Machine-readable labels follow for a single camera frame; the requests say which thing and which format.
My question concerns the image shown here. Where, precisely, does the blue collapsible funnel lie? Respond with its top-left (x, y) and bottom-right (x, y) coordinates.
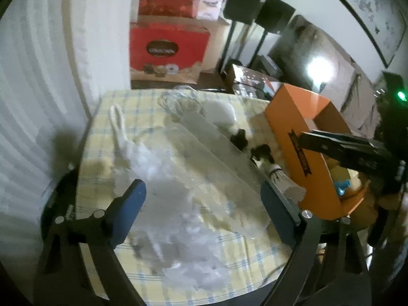
top-left (333, 180), bottom-right (351, 197)

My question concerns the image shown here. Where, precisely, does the white shuttlecock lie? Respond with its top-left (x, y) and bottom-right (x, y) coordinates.
top-left (262, 162), bottom-right (291, 189)

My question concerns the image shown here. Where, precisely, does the black clip strap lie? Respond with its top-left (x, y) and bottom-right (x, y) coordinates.
top-left (249, 143), bottom-right (276, 165)

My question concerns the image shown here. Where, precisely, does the clear textured plastic tube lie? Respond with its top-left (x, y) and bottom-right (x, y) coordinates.
top-left (180, 112), bottom-right (270, 239)

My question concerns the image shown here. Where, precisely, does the white square charger box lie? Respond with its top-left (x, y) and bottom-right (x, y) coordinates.
top-left (203, 101), bottom-right (236, 127)

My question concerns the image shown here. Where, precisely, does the orange cardboard box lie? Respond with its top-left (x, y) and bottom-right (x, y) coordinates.
top-left (265, 84), bottom-right (366, 220)

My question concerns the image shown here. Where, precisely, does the bright video light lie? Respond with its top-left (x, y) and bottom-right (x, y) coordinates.
top-left (306, 56), bottom-right (336, 86)

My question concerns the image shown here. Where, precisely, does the yellow checkered tablecloth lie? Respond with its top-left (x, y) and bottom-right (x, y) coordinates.
top-left (75, 90), bottom-right (291, 305)

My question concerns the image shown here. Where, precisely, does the beige sofa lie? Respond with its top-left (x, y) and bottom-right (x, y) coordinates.
top-left (268, 15), bottom-right (380, 138)

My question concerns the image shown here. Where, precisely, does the plastic bag of items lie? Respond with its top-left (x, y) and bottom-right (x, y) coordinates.
top-left (225, 64), bottom-right (283, 101)

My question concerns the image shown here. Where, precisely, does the right black speaker on stand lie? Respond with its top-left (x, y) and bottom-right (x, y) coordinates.
top-left (248, 0), bottom-right (295, 67)

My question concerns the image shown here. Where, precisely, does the red collection gift box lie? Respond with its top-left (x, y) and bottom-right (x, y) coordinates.
top-left (129, 22), bottom-right (210, 84)

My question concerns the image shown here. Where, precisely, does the pink white small box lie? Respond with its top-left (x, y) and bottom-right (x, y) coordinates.
top-left (196, 0), bottom-right (223, 21)

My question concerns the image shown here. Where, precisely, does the framed wall picture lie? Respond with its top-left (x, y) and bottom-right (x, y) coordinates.
top-left (340, 0), bottom-right (407, 67)

